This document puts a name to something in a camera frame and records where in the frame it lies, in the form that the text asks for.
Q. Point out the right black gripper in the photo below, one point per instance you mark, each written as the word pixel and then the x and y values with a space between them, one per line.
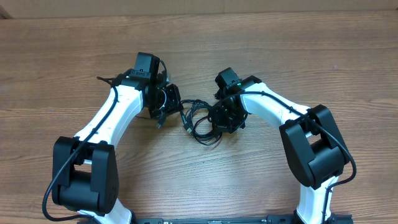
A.
pixel 222 116

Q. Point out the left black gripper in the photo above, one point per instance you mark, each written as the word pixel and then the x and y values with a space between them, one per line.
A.
pixel 174 104

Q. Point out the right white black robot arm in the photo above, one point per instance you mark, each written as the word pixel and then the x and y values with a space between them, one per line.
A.
pixel 314 147

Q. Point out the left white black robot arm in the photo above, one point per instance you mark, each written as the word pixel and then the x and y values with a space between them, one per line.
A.
pixel 85 179

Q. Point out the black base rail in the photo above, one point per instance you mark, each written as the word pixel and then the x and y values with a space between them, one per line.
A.
pixel 242 220

